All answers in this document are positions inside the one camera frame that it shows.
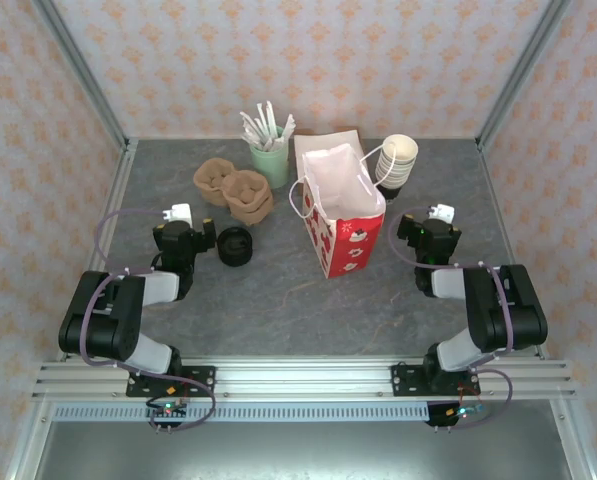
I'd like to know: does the red white paper gift bag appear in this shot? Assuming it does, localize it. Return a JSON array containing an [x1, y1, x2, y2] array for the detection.
[[288, 142, 395, 280]]

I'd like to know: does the stack of black cup lids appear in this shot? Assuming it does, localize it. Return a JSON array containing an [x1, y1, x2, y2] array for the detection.
[[216, 234, 254, 269]]

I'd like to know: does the stack of paper cups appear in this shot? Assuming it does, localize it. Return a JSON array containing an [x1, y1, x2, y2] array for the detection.
[[374, 149, 419, 203]]

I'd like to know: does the mint green straw holder cup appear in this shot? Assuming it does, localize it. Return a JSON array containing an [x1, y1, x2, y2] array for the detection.
[[250, 127, 290, 190]]

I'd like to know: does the stack of white paper napkins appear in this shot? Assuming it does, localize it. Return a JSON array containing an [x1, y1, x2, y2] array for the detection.
[[293, 128, 367, 166]]

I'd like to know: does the small circuit board with LED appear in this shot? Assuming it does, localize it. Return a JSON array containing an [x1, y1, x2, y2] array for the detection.
[[427, 402, 485, 427], [146, 397, 190, 420]]

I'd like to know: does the grey metal sheet panel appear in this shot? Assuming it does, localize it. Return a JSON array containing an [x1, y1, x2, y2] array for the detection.
[[32, 421, 577, 480]]

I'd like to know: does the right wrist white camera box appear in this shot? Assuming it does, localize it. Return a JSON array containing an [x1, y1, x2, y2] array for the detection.
[[426, 203, 455, 225]]

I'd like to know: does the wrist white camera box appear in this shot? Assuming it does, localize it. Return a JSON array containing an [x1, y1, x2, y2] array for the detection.
[[160, 202, 195, 227], [426, 203, 455, 225]]

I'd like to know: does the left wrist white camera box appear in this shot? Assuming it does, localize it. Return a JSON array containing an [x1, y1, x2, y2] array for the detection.
[[160, 202, 195, 227]]

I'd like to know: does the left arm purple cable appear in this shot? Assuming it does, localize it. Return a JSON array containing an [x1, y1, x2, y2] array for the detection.
[[79, 208, 218, 432]]

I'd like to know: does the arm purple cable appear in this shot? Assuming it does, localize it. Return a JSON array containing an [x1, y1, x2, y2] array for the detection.
[[388, 207, 515, 431], [79, 208, 218, 432]]

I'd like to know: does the aluminium table side rail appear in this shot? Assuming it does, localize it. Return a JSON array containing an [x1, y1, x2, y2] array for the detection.
[[57, 139, 139, 361], [477, 139, 552, 361]]

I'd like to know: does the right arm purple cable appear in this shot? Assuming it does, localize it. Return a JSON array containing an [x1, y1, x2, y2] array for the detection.
[[388, 207, 515, 431]]

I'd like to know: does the aluminium frame post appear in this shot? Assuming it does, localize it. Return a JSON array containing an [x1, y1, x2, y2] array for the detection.
[[30, 0, 132, 151], [475, 0, 574, 151]]

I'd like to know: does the wide aluminium mounting rail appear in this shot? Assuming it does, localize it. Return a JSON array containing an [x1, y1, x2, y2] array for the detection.
[[31, 357, 577, 401]]

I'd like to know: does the grey slotted cable duct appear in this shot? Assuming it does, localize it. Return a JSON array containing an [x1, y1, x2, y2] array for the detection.
[[52, 403, 432, 424]]

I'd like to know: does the aluminium lower frame bar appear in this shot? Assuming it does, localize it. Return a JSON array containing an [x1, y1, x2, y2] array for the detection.
[[550, 399, 597, 480], [5, 399, 54, 480]]

